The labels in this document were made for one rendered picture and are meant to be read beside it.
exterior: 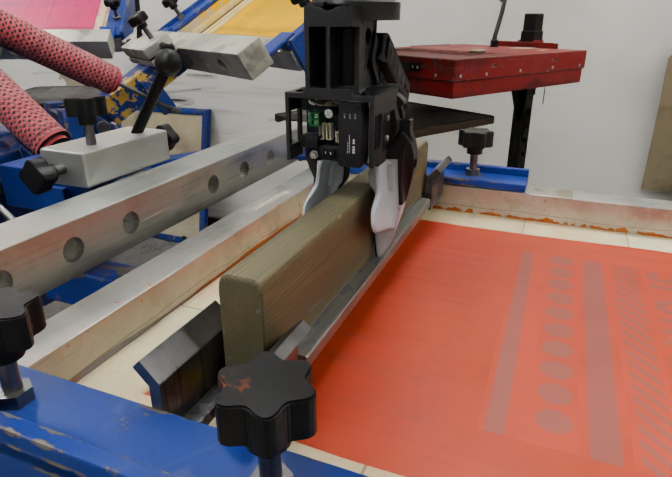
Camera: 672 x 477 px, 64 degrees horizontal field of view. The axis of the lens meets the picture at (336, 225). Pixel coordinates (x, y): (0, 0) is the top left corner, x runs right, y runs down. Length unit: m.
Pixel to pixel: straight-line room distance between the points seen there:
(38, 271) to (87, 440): 0.20
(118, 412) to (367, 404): 0.16
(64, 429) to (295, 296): 0.15
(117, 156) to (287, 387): 0.42
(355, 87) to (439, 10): 2.09
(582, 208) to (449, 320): 0.30
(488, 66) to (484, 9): 1.06
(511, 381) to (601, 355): 0.09
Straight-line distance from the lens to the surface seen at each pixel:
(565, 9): 2.44
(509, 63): 1.48
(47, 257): 0.49
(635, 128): 2.49
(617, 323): 0.52
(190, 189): 0.61
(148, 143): 0.64
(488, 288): 0.54
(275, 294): 0.32
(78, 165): 0.58
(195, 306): 0.51
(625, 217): 0.73
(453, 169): 0.76
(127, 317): 0.46
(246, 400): 0.22
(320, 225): 0.38
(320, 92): 0.40
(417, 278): 0.55
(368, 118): 0.41
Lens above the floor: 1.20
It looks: 21 degrees down
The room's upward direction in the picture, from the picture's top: straight up
